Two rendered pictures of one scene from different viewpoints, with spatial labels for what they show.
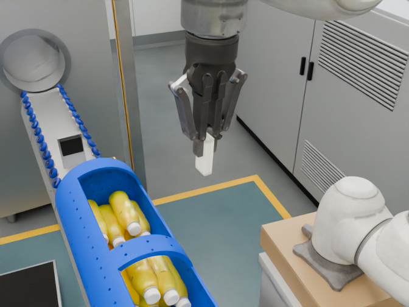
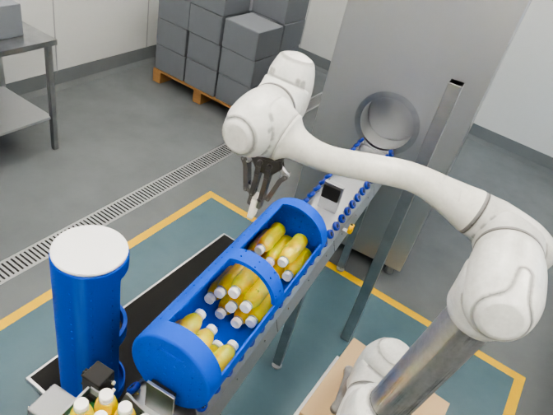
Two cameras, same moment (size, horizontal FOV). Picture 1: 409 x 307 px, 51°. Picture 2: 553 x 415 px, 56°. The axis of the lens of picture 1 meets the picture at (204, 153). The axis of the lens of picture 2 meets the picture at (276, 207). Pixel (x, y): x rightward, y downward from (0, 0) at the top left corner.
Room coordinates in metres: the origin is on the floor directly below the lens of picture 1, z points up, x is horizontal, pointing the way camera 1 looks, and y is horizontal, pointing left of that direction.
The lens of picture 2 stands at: (-0.10, -0.81, 2.44)
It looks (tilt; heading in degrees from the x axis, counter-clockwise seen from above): 37 degrees down; 47
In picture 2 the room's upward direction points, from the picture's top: 14 degrees clockwise
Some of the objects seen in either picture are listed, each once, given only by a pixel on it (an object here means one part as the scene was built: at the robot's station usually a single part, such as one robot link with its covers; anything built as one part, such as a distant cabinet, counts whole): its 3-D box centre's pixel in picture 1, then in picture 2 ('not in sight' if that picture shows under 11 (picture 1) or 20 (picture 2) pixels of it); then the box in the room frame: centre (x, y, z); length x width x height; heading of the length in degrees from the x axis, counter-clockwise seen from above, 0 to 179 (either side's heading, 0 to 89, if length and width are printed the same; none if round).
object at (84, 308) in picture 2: not in sight; (91, 325); (0.36, 0.61, 0.59); 0.28 x 0.28 x 0.88
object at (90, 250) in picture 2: not in sight; (90, 249); (0.36, 0.61, 1.03); 0.28 x 0.28 x 0.01
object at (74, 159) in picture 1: (72, 151); (330, 197); (1.52, 0.57, 1.00); 0.10 x 0.04 x 0.15; 118
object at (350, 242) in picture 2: not in sight; (352, 235); (2.18, 0.83, 0.31); 0.06 x 0.06 x 0.63; 28
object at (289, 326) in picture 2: not in sight; (288, 329); (1.31, 0.38, 0.31); 0.06 x 0.06 x 0.63; 28
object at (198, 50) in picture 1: (210, 62); (268, 156); (0.58, -0.01, 1.80); 0.08 x 0.07 x 0.09; 123
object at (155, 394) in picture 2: not in sight; (160, 398); (0.34, -0.04, 0.99); 0.10 x 0.02 x 0.12; 118
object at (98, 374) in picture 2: not in sight; (99, 383); (0.21, 0.11, 0.95); 0.10 x 0.07 x 0.10; 118
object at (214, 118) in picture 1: (214, 102); (267, 180); (0.59, -0.02, 1.73); 0.04 x 0.01 x 0.11; 33
